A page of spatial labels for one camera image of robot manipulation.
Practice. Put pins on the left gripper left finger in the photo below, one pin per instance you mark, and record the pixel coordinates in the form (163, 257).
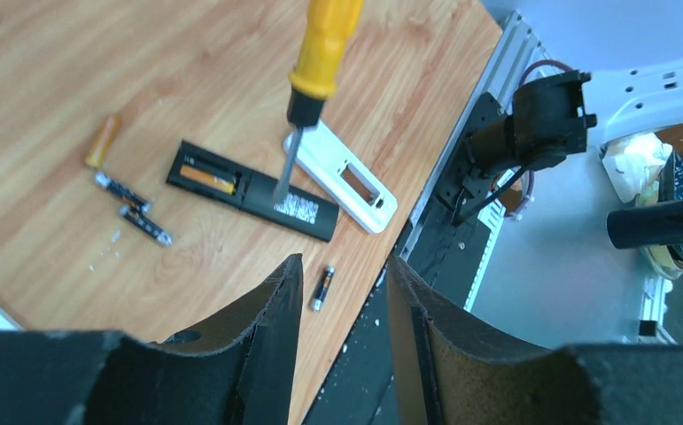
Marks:
(234, 367)

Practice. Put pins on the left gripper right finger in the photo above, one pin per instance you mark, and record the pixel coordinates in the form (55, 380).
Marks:
(450, 367)

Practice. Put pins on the black remote control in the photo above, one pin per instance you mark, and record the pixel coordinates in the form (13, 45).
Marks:
(300, 211)

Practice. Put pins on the white remote with batteries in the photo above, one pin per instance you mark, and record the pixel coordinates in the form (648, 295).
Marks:
(336, 169)

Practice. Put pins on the yellow handled screwdriver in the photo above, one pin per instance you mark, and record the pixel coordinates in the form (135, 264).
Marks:
(329, 26)

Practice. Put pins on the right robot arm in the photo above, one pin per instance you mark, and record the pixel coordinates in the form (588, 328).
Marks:
(549, 119)

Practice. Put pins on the loose battery from QR remote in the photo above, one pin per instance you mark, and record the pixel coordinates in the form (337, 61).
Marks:
(122, 192)

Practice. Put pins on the black battery left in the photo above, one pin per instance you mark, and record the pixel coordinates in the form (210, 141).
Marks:
(322, 289)

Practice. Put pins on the orange battery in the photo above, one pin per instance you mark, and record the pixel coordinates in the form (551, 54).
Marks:
(102, 141)
(210, 180)

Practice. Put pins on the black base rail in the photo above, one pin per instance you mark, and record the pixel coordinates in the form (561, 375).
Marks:
(359, 388)

